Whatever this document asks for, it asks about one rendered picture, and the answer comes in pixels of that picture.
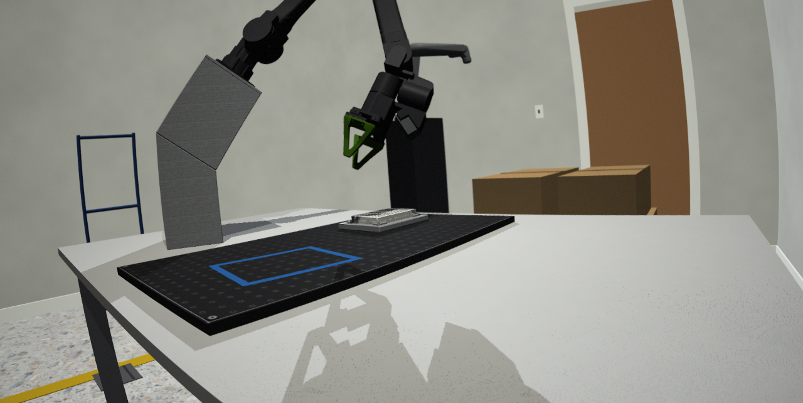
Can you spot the blue tape outline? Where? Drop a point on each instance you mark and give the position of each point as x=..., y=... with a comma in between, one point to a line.
x=244, y=283

